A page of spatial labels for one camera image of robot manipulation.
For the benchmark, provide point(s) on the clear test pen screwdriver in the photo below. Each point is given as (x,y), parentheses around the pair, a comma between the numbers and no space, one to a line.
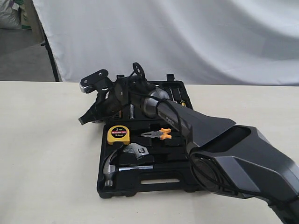
(132,112)

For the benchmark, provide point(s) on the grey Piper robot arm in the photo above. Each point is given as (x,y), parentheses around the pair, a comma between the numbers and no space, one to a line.
(226,159)

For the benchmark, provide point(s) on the grey sack in background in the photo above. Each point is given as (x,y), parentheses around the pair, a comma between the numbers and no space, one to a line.
(9,15)

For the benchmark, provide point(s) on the adjustable wrench black handle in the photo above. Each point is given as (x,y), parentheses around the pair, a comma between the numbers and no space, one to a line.
(155,154)

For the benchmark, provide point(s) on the claw hammer black grip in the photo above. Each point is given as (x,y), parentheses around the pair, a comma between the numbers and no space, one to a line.
(109,170)

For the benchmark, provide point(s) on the orange handled pliers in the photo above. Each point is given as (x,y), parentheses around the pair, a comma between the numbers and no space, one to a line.
(162,134)

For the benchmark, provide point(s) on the yellow tape measure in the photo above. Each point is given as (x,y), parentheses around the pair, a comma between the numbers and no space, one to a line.
(118,134)

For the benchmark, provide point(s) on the black backdrop stand pole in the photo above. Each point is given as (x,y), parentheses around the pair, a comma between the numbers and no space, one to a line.
(53,64)

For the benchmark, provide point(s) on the green white box background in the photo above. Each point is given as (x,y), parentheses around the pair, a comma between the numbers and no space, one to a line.
(25,24)

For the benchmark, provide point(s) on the black plastic tool case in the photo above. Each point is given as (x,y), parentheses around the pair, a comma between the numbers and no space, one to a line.
(128,183)

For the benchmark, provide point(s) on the small yellow black screwdriver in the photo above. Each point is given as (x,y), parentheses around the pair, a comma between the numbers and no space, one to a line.
(182,103)

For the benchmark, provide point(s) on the white backdrop cloth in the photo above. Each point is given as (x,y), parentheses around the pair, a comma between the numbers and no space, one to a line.
(199,41)

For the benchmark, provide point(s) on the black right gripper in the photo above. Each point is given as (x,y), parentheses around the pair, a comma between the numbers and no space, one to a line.
(106,106)

